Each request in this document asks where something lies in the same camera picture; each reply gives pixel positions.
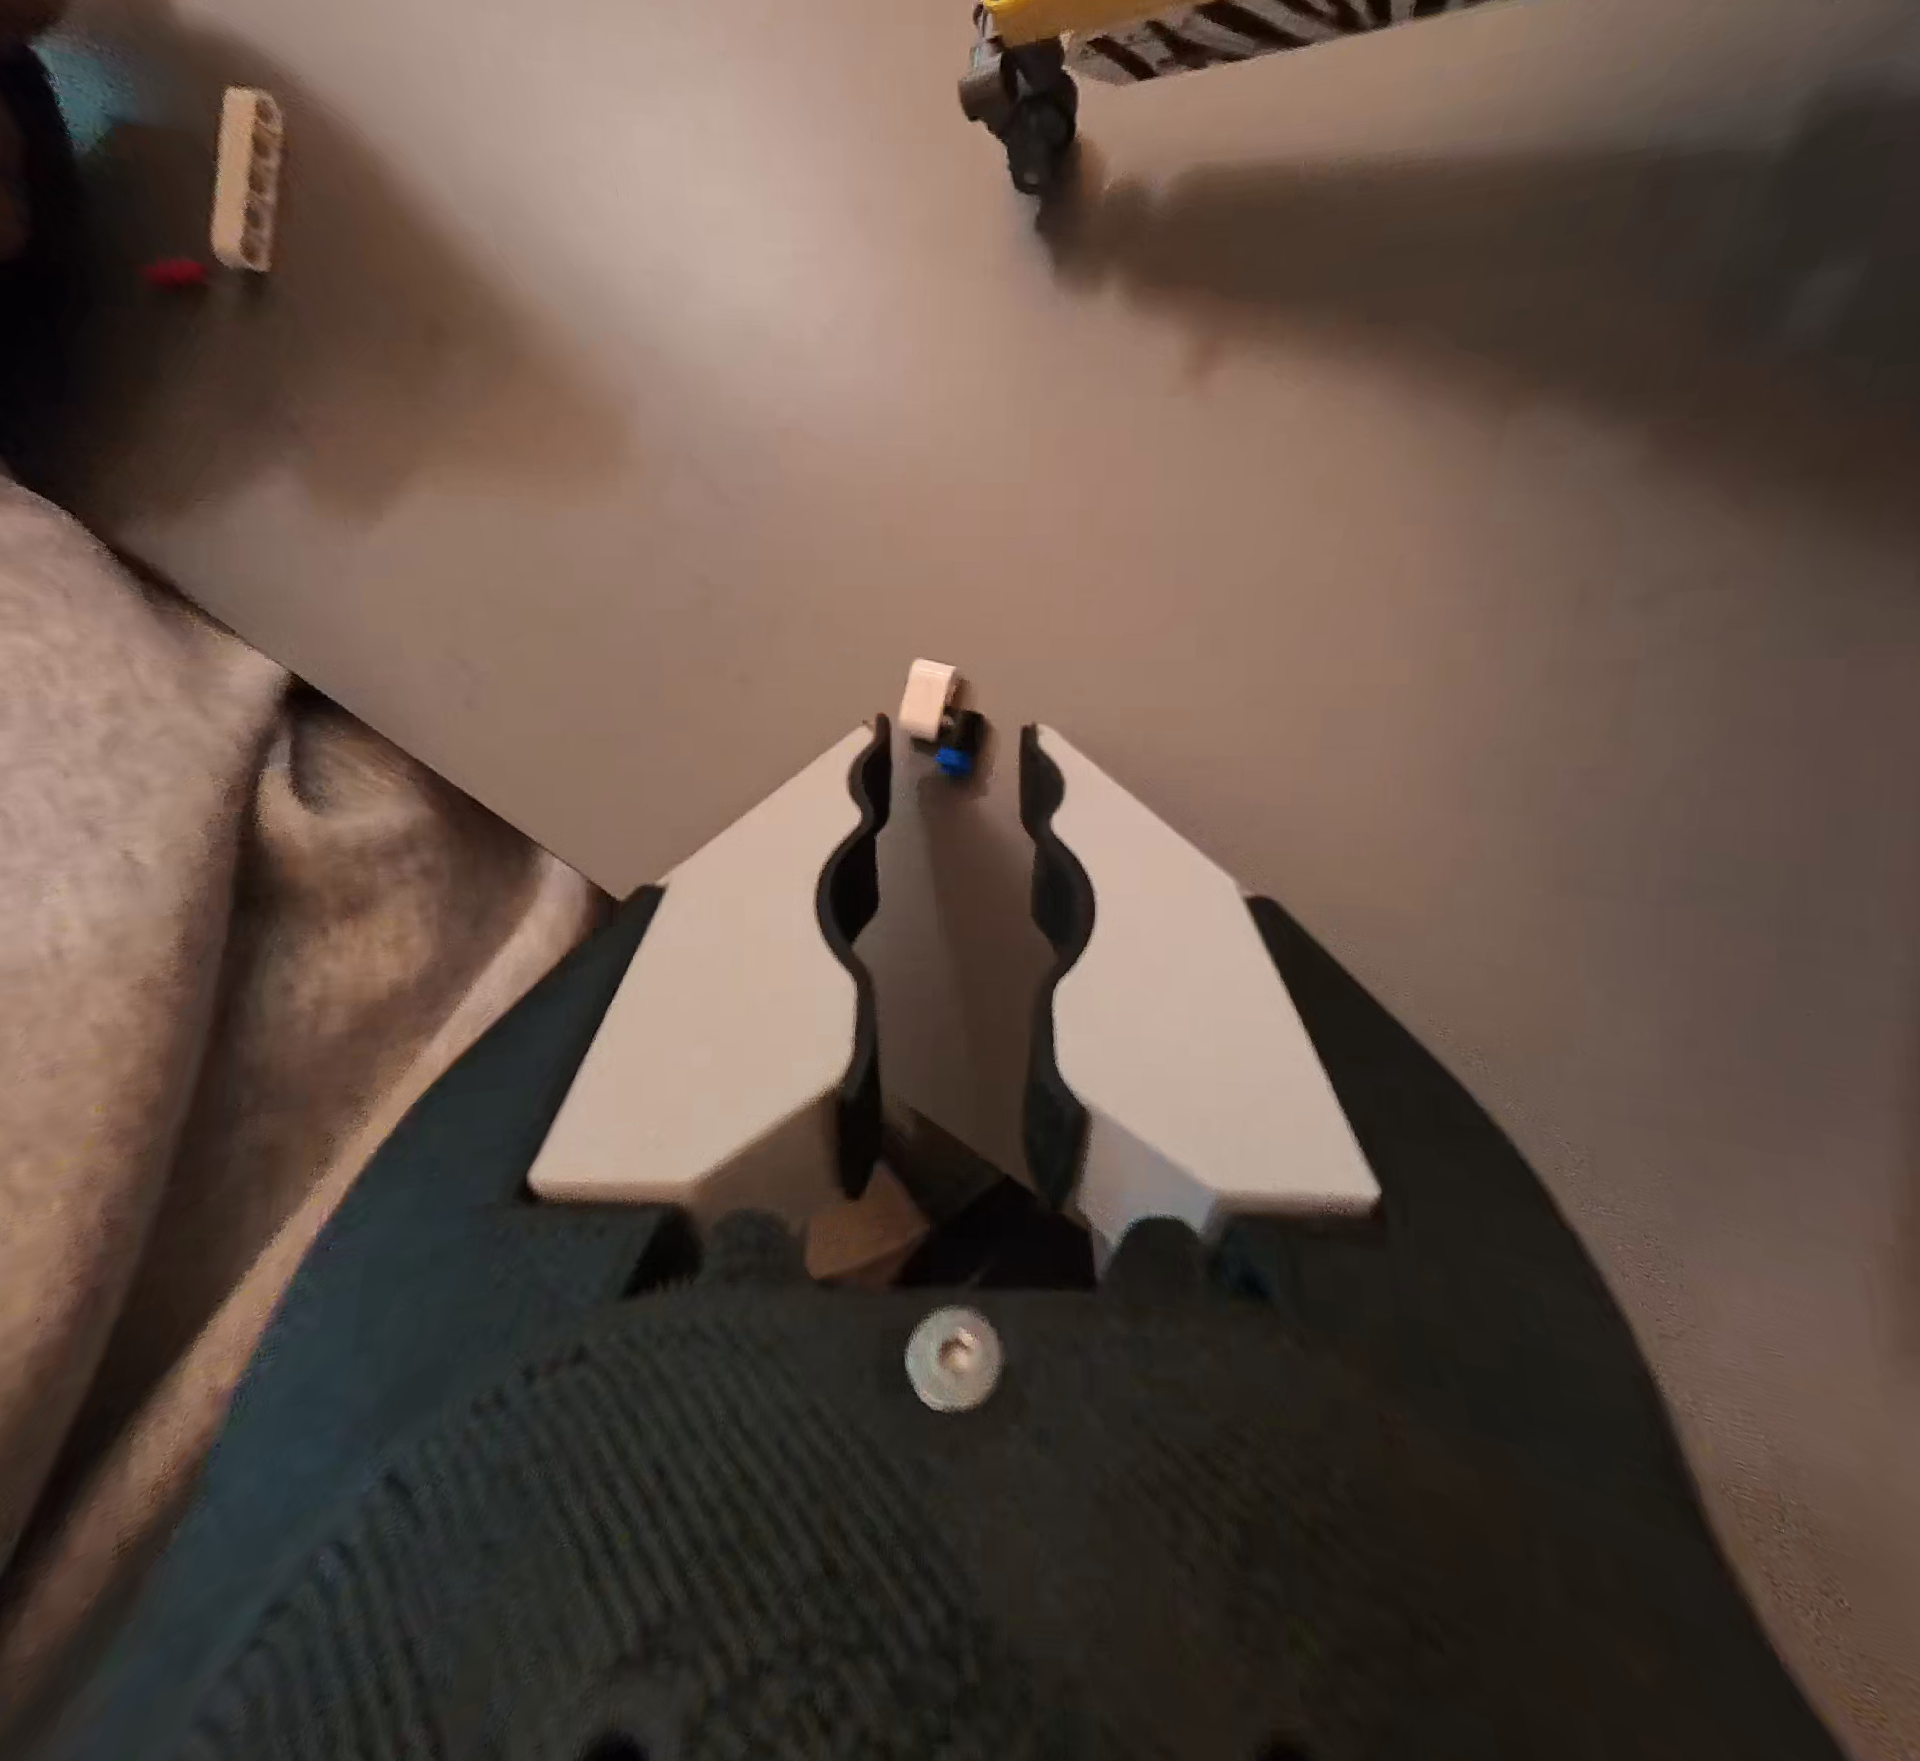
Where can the white lego beam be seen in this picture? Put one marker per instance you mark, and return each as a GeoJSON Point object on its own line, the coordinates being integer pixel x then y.
{"type": "Point", "coordinates": [248, 178]}

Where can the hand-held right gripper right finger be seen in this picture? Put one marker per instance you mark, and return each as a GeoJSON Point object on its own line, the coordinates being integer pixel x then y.
{"type": "Point", "coordinates": [1201, 1026]}

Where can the thin red lego axle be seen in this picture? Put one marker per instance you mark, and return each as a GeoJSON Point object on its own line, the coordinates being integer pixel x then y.
{"type": "Point", "coordinates": [174, 273]}

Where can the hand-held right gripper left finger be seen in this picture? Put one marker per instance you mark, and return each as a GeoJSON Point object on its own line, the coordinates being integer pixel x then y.
{"type": "Point", "coordinates": [720, 1011]}

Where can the grey sweatshirt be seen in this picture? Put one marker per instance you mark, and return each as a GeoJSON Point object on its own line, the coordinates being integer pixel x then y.
{"type": "Point", "coordinates": [165, 966]}

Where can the small white lego connector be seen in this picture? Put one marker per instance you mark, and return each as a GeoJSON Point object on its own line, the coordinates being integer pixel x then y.
{"type": "Point", "coordinates": [931, 698]}

